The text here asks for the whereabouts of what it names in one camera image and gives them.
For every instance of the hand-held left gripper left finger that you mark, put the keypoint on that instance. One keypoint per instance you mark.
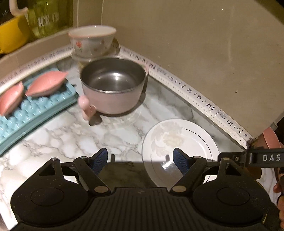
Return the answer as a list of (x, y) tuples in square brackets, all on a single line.
[(100, 160)]

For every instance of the blue drying tray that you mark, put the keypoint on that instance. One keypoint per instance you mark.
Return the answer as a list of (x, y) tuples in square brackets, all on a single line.
[(40, 108)]

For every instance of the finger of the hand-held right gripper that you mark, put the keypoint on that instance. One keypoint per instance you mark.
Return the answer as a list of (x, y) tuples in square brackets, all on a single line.
[(238, 156)]

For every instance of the person's right hand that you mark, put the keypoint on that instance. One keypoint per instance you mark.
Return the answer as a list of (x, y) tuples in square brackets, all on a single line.
[(279, 188)]

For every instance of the pink leaf-shaped dish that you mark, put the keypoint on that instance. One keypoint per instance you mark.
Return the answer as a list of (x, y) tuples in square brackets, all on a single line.
[(10, 100), (45, 84)]

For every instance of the pink pot with steel interior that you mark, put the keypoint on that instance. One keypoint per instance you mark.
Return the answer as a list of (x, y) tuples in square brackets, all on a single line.
[(111, 102)]

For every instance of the green glass jar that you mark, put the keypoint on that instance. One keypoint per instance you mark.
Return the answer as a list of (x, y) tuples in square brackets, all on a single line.
[(48, 20)]

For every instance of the white floral plate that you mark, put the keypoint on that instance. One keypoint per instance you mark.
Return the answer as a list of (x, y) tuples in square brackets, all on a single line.
[(177, 137)]

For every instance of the white mug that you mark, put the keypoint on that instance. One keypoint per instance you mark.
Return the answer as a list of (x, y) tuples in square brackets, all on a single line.
[(18, 8)]

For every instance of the yellow mug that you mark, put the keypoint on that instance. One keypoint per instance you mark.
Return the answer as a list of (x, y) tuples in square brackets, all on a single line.
[(13, 33)]

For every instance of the white floral bowl pink rim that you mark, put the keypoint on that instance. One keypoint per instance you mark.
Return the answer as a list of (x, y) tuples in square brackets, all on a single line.
[(91, 42)]

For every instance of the large pink bowl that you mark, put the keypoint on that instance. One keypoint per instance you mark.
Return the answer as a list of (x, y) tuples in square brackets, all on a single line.
[(271, 137)]

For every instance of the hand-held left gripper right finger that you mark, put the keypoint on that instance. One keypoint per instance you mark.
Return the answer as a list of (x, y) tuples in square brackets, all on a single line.
[(180, 160)]

